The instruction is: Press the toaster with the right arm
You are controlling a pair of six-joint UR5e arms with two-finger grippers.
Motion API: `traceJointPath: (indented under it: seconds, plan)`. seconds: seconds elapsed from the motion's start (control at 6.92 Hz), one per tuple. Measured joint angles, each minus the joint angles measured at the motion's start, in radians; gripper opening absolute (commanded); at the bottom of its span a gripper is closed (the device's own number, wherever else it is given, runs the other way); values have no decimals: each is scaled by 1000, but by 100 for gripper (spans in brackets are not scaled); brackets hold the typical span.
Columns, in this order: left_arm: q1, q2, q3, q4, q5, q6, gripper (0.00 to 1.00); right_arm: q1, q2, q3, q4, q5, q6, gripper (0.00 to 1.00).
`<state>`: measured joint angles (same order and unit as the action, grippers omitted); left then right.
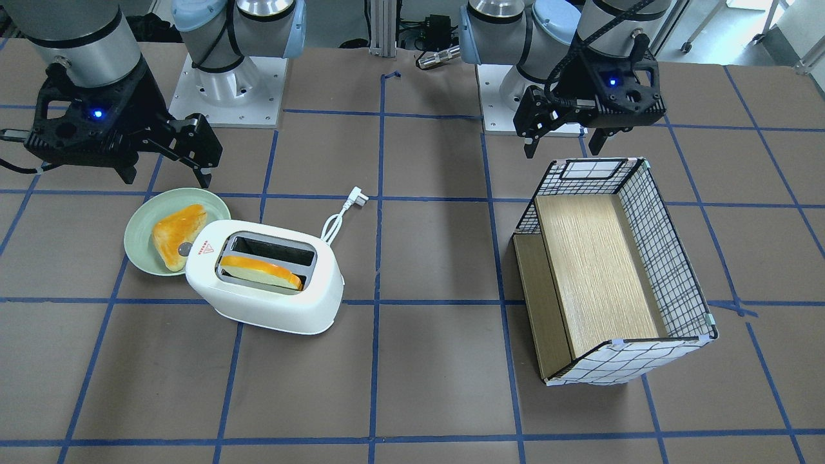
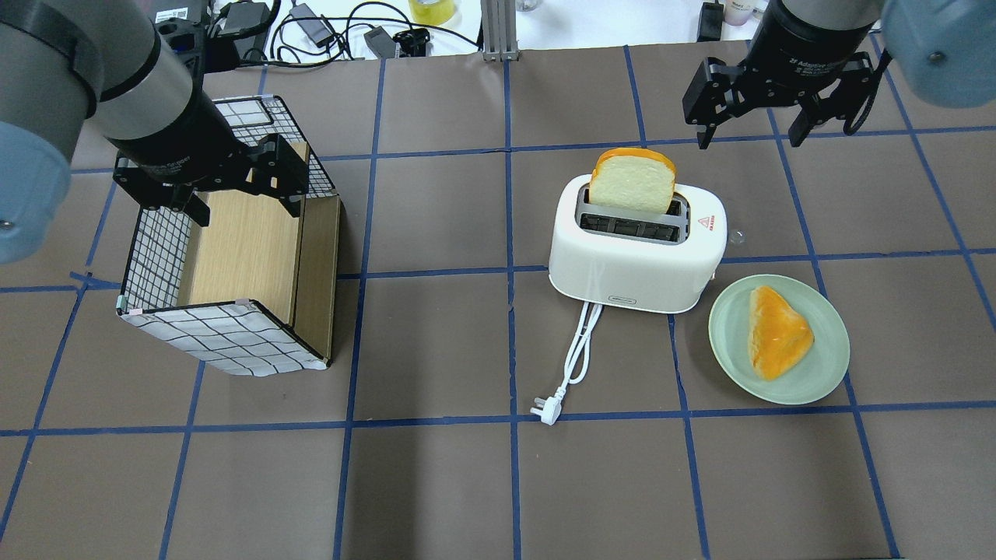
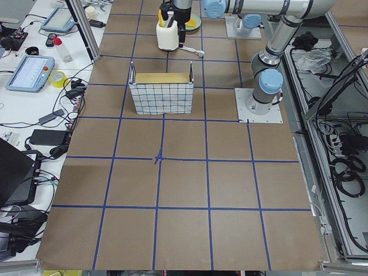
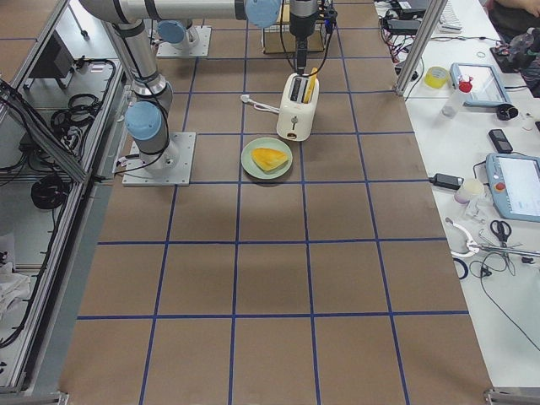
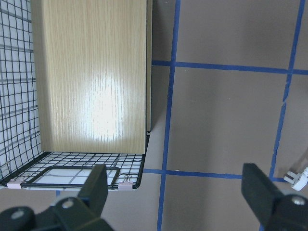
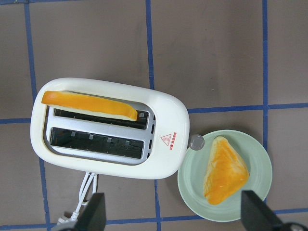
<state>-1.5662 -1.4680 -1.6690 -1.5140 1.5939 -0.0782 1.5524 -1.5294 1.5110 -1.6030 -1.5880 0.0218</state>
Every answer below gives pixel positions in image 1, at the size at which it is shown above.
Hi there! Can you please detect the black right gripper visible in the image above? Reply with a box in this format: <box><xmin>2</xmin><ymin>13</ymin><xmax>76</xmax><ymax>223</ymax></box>
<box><xmin>24</xmin><ymin>61</ymin><xmax>223</xmax><ymax>189</ymax></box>

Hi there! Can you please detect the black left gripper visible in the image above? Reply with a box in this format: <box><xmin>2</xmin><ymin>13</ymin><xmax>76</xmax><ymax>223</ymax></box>
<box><xmin>513</xmin><ymin>49</ymin><xmax>668</xmax><ymax>159</ymax></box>

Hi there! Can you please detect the white toaster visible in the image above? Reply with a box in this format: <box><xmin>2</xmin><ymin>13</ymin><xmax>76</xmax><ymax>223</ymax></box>
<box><xmin>185</xmin><ymin>220</ymin><xmax>344</xmax><ymax>334</ymax></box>

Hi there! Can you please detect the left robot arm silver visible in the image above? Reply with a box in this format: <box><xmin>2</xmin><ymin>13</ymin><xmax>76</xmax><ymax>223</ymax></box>
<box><xmin>458</xmin><ymin>1</ymin><xmax>670</xmax><ymax>159</ymax></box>

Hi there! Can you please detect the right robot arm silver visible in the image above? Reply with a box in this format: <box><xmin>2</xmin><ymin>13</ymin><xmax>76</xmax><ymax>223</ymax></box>
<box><xmin>2</xmin><ymin>1</ymin><xmax>306</xmax><ymax>188</ymax></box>

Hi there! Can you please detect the bread slice in toaster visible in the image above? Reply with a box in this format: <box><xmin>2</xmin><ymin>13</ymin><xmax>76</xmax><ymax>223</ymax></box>
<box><xmin>219</xmin><ymin>255</ymin><xmax>303</xmax><ymax>291</ymax></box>

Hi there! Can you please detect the bread slice on plate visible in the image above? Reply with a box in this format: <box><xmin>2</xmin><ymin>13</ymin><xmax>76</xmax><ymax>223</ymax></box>
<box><xmin>152</xmin><ymin>204</ymin><xmax>208</xmax><ymax>271</ymax></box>

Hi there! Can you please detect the green plate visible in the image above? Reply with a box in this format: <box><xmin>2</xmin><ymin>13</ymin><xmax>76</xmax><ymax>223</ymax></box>
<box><xmin>124</xmin><ymin>188</ymin><xmax>231</xmax><ymax>276</ymax></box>

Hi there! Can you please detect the grid pattern fabric basket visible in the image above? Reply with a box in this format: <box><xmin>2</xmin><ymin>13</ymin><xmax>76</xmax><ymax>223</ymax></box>
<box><xmin>512</xmin><ymin>158</ymin><xmax>719</xmax><ymax>387</ymax></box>

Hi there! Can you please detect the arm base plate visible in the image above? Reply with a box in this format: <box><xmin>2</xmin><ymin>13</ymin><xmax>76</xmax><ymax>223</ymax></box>
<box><xmin>475</xmin><ymin>63</ymin><xmax>588</xmax><ymax>137</ymax></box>
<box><xmin>169</xmin><ymin>56</ymin><xmax>290</xmax><ymax>129</ymax></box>

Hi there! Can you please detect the white toaster power cord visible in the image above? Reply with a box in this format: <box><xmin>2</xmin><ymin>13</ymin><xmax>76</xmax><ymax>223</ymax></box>
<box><xmin>320</xmin><ymin>186</ymin><xmax>366</xmax><ymax>245</ymax></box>

